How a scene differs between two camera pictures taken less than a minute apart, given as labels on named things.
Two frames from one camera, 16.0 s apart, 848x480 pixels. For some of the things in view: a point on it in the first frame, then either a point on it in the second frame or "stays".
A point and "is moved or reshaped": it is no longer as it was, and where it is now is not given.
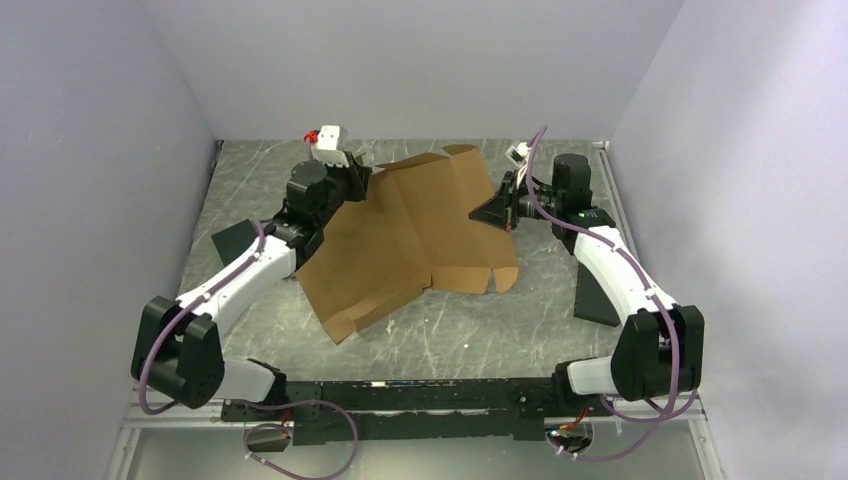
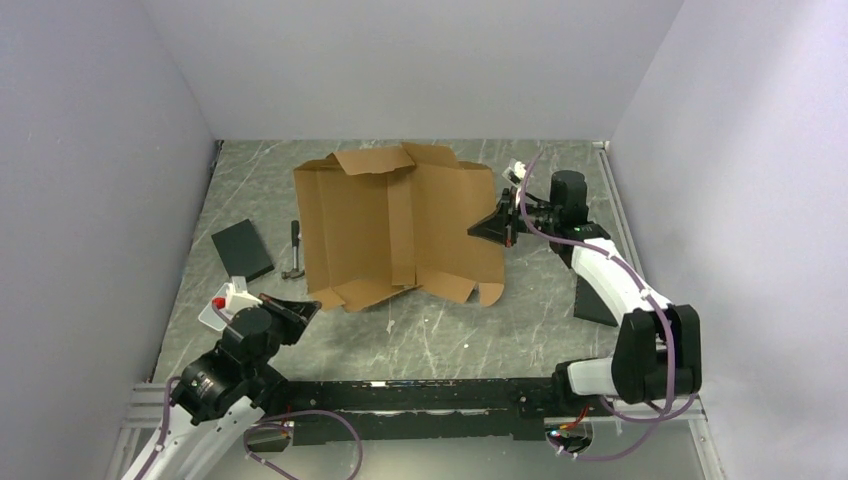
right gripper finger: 496,211 → 500,227
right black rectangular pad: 592,302 stays
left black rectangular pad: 230,241 stays
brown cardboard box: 411,230 is moved or reshaped
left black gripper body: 344,184 → 283,331
